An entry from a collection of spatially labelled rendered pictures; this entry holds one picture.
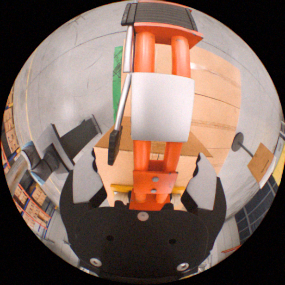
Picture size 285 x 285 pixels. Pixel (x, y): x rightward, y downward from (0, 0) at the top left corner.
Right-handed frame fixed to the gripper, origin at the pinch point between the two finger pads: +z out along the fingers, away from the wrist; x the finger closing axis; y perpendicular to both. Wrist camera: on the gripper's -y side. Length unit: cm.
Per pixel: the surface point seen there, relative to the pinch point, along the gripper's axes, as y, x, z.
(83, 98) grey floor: -6, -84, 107
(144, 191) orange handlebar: 7.2, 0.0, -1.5
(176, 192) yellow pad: 25.7, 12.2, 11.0
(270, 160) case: 23, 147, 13
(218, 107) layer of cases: -5, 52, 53
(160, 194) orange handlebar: 9.0, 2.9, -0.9
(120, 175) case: 19.0, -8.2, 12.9
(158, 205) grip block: 12.3, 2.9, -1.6
